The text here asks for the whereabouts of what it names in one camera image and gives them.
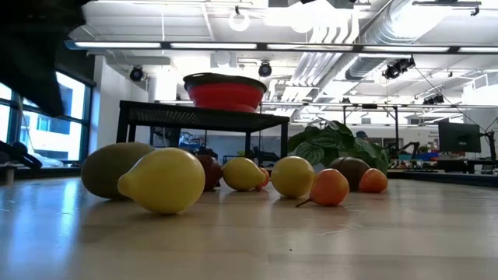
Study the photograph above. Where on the black background rig frame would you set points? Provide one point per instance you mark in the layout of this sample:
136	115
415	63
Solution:
396	124

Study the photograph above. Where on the dark red apple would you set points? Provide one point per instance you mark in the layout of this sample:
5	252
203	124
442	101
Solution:
212	171

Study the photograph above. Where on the dark computer monitor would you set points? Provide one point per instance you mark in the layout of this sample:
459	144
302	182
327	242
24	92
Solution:
459	137

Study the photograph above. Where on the person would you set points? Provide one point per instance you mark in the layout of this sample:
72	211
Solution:
362	135

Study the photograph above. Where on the small orange front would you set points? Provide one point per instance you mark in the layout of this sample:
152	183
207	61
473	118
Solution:
330	188

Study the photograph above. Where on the black ceiling camera cluster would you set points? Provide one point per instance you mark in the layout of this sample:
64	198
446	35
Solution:
397	69

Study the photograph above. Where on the small orange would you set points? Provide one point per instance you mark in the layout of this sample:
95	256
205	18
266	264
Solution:
330	188
374	180

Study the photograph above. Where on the red collapsible bowl grey rim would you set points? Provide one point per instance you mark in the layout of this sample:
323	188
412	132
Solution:
225	97

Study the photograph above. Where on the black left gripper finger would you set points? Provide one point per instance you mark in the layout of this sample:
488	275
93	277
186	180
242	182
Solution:
46	85

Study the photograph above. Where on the silver ventilation duct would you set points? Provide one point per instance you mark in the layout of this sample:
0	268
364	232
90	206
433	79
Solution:
381	35

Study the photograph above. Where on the dark background desk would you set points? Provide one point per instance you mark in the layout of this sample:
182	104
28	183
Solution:
455	165

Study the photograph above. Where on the black perforated metal stand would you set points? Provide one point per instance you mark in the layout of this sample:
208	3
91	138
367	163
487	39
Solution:
202	116

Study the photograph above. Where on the artificial green leafy plant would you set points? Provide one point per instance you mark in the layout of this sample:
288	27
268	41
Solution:
323	145

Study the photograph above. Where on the yellow lemon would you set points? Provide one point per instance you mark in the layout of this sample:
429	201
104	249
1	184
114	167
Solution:
241	175
292	177
167	179

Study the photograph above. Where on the long ceiling light strip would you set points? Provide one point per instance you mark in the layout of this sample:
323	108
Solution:
214	46

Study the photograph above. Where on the large window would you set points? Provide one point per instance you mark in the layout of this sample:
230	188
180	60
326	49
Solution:
72	97

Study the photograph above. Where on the small orange pear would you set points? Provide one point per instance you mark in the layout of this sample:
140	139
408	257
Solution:
266	179

